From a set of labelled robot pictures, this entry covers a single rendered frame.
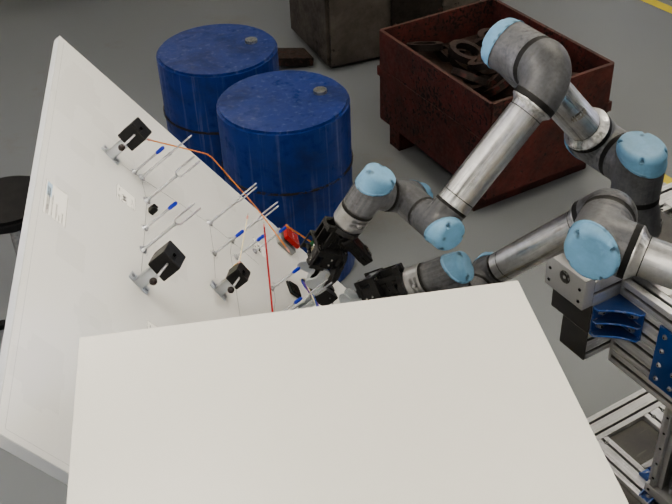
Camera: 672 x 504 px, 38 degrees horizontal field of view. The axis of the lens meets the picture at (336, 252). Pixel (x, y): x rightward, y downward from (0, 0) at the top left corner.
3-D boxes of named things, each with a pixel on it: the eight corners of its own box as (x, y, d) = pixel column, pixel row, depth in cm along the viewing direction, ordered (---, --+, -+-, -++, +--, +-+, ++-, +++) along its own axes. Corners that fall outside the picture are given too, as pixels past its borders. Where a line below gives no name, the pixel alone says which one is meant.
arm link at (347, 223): (365, 200, 216) (377, 226, 210) (355, 215, 218) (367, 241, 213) (337, 195, 212) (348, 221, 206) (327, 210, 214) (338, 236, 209)
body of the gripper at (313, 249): (298, 247, 220) (322, 208, 213) (330, 252, 224) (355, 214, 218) (307, 271, 215) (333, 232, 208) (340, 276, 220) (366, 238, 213)
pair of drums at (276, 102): (299, 157, 492) (288, 7, 444) (373, 282, 409) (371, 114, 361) (169, 183, 476) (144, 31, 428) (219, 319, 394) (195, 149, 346)
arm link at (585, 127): (615, 187, 238) (506, 72, 200) (574, 160, 248) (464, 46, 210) (648, 149, 236) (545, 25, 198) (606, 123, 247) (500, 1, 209)
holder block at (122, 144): (90, 158, 188) (123, 129, 186) (106, 142, 199) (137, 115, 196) (107, 176, 190) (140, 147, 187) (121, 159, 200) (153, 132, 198)
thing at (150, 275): (117, 293, 165) (155, 263, 163) (133, 267, 175) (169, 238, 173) (136, 312, 166) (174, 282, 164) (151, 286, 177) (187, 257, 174)
